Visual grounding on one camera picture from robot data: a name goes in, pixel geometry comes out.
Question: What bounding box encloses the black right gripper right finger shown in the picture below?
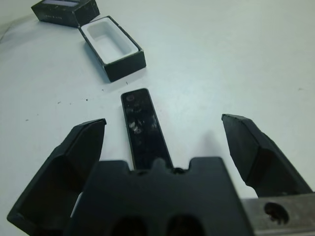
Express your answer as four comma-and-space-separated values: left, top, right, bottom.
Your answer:
221, 113, 315, 199

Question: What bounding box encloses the black camera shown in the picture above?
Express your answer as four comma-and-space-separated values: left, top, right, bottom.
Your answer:
120, 88, 174, 171

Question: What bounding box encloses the black box base white insert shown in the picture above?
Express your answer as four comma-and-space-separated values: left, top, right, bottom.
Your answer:
78, 15, 147, 83

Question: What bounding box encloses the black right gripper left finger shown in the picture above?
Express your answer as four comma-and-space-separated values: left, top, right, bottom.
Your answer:
6, 118, 107, 236

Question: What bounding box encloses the black printed box lid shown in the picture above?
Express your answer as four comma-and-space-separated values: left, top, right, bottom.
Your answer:
31, 0, 100, 29

